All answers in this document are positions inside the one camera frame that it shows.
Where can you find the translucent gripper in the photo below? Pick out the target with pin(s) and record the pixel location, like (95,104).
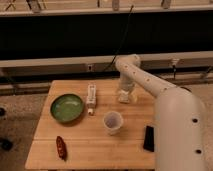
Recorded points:
(132,97)

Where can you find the white sponge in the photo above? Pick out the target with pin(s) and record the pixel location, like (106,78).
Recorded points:
(124,98)

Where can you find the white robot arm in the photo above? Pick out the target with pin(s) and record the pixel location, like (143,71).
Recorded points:
(178,139)

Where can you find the green ceramic plate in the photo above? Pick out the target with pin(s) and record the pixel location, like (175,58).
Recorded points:
(67,108)

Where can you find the black phone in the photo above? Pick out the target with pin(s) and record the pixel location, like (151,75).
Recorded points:
(149,139)

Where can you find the wooden folding table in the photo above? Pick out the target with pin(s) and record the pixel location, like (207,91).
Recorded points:
(88,144)

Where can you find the black chair wheel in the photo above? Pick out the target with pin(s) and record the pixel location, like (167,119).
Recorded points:
(6,144)

